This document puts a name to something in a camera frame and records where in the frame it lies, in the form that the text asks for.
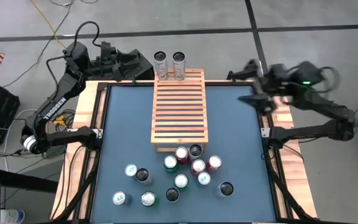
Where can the white Celsius can blue palm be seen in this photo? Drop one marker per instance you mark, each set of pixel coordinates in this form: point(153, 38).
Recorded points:
point(172, 194)

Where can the green Sprite can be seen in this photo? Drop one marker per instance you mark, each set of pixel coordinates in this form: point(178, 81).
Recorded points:
point(181, 181)
point(148, 198)
point(170, 163)

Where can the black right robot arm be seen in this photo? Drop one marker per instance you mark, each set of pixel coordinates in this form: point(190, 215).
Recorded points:
point(306, 132)

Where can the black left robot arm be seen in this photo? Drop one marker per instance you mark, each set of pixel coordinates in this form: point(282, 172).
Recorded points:
point(54, 105)

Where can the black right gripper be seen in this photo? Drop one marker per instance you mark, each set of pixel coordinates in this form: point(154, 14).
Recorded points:
point(275, 79)

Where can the blue table mat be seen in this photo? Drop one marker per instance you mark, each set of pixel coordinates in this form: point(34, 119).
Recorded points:
point(126, 124)

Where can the black equipment box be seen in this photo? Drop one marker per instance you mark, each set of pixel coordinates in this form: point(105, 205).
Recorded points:
point(146, 70)

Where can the blue silver Red Bull can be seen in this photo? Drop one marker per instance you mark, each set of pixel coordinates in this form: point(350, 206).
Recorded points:
point(120, 198)
point(131, 170)
point(204, 178)

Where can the wooden slatted shelf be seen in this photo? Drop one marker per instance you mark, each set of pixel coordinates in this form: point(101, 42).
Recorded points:
point(179, 109)

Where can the red Coca-Cola can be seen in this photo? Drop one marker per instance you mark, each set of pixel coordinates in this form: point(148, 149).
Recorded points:
point(198, 166)
point(181, 154)
point(214, 162)

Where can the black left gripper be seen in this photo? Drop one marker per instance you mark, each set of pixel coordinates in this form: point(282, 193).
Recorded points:
point(107, 65)

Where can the white plastic bottle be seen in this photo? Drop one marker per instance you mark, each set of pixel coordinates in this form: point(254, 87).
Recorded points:
point(12, 216)

